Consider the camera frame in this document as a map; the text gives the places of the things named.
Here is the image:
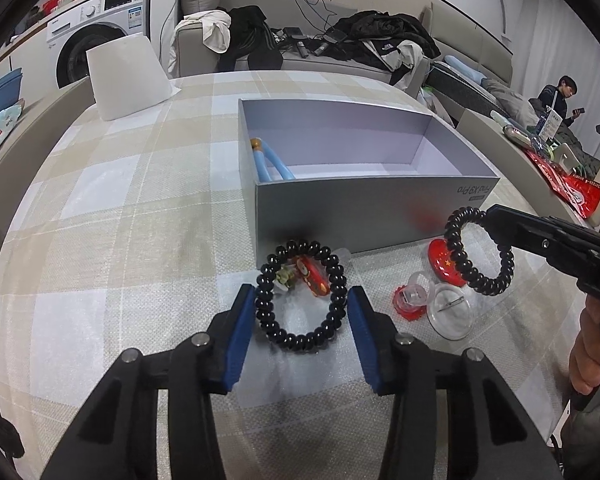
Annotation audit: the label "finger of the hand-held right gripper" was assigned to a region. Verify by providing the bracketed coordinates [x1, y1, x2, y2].
[484, 204, 600, 282]

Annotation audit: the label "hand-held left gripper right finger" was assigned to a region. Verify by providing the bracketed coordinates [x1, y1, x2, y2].
[346, 286, 566, 480]

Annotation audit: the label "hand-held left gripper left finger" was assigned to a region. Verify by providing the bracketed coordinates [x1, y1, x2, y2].
[40, 284, 257, 480]

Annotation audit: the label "black bead bracelet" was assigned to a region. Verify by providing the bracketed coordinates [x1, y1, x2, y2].
[254, 239, 351, 354]

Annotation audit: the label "small red clear badge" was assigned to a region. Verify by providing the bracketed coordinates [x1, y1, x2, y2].
[392, 270, 434, 322]

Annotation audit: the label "black coil bracelet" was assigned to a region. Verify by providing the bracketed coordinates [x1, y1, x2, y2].
[443, 208, 515, 297]

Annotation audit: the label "red round badge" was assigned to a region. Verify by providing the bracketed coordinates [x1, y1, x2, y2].
[427, 238, 474, 289]

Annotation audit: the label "clear round pin badge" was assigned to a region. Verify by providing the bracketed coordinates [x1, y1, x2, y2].
[426, 282, 484, 342]

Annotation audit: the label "grey cardboard box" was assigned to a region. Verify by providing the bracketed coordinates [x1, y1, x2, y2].
[238, 98, 501, 270]

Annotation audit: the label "light blue bracelet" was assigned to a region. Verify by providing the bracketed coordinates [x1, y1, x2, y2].
[250, 137, 297, 184]

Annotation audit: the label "person's right forearm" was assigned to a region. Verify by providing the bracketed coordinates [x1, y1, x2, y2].
[557, 390, 600, 480]

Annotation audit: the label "person's right hand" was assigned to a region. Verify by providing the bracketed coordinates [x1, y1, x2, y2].
[568, 304, 600, 397]

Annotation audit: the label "red packets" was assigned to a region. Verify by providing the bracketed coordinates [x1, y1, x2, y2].
[524, 147, 600, 219]

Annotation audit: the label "white grey jacket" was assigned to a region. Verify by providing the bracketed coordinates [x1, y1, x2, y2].
[362, 38, 431, 97]

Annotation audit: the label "black jacket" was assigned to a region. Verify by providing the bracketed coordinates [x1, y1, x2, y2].
[329, 10, 441, 61]

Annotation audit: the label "grey sofa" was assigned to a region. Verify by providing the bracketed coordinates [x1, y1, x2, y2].
[170, 0, 514, 102]

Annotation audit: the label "white paper roll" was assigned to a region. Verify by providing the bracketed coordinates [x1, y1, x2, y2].
[85, 32, 181, 122]

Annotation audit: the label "black striped garment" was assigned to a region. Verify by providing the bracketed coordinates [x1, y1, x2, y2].
[215, 5, 285, 72]

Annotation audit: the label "white garment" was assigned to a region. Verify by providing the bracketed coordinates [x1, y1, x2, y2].
[182, 9, 232, 55]

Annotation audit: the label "blue basin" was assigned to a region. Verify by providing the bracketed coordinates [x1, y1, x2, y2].
[0, 68, 25, 122]

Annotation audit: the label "white washing machine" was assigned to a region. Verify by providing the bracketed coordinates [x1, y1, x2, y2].
[46, 0, 154, 90]

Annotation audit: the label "red basket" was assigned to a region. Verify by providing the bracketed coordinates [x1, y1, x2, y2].
[42, 0, 82, 17]

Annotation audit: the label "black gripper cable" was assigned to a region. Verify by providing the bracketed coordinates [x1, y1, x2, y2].
[0, 299, 27, 462]

